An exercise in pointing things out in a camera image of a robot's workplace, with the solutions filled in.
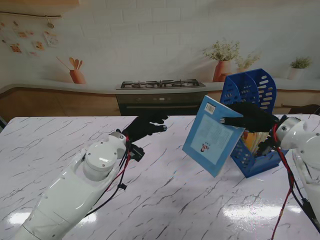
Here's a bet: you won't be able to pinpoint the blue paperback book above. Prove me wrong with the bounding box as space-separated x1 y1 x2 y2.
181 94 247 178

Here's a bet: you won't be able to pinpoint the blue perforated plastic file rack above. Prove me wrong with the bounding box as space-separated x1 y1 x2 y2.
219 67 282 179

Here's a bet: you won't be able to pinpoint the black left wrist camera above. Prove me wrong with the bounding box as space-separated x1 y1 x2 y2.
129 143 146 162

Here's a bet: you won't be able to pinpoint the red and black left arm cables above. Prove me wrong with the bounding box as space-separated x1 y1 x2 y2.
84 136 133 218

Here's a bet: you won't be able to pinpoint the red and black arm cables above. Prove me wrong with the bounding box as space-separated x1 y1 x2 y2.
271 123 320 240
84 136 133 218

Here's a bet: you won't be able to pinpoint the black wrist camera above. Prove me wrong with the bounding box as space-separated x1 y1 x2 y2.
129 143 146 162
258 136 276 155

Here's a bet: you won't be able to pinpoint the yellow and white paperback book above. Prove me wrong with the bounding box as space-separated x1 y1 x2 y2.
242 129 272 157

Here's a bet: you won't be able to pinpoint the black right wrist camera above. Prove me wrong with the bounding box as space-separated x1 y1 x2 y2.
258 136 276 155

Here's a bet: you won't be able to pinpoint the red and black right arm cables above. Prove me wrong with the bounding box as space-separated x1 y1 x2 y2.
271 123 320 240

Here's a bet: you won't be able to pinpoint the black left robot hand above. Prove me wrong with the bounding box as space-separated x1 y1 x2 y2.
116 115 170 145

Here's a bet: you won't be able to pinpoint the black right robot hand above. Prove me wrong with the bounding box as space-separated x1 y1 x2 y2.
219 101 280 133

